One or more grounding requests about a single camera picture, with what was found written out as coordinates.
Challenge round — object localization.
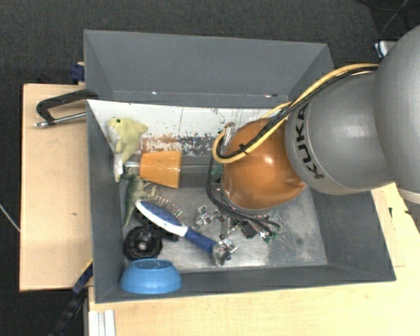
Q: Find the black toy wheel pair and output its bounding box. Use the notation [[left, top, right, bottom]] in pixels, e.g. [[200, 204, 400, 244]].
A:
[[122, 209, 180, 262]]

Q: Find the green toy dinosaur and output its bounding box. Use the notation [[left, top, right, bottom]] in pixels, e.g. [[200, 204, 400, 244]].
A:
[[122, 174, 158, 229]]

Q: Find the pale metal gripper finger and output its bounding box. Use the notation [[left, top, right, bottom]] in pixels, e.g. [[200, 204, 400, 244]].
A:
[[194, 204, 221, 229], [211, 237, 240, 267]]

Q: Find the yellow plush shark toy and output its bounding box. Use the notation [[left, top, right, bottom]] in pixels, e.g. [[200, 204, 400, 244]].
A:
[[106, 116, 150, 184]]

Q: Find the grey metal bin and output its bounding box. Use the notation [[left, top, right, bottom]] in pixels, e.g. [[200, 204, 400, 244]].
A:
[[83, 29, 397, 305]]

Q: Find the blue and white hairbrush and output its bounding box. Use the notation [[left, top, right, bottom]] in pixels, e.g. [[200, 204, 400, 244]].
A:
[[134, 198, 218, 256]]

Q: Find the brown cardboard board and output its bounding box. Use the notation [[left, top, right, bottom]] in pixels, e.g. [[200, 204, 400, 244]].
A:
[[18, 83, 94, 293]]

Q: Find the orange plastic cup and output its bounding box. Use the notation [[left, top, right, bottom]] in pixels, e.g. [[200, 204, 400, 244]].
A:
[[139, 150, 183, 190]]

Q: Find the blue plastic bowl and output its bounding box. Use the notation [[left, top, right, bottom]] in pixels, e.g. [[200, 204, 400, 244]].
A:
[[119, 258, 183, 295]]

